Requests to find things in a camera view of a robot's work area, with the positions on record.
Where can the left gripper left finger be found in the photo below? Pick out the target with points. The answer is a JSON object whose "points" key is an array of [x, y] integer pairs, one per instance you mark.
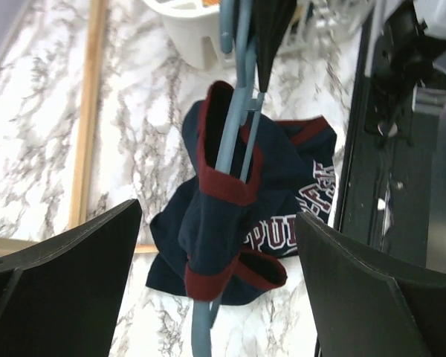
{"points": [[62, 296]]}

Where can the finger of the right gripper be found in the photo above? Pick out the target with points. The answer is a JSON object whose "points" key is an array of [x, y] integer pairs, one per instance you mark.
{"points": [[270, 19]]}

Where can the white laundry basket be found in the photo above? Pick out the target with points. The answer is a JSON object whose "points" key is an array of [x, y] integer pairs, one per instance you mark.
{"points": [[193, 26]]}

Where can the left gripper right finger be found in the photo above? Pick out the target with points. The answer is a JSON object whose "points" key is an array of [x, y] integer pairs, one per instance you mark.
{"points": [[366, 302]]}

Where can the wooden clothes rack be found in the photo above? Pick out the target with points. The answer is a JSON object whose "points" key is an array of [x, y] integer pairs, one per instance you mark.
{"points": [[58, 126]]}

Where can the blue plastic hanger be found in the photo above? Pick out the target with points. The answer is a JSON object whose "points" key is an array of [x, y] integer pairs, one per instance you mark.
{"points": [[234, 23]]}

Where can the navy maroon tank top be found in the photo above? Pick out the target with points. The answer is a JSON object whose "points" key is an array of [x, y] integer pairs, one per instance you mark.
{"points": [[223, 237]]}

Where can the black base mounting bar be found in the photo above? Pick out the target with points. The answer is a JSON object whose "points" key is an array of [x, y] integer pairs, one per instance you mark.
{"points": [[392, 192]]}

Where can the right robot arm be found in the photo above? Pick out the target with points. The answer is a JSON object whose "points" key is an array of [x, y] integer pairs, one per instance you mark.
{"points": [[406, 38]]}

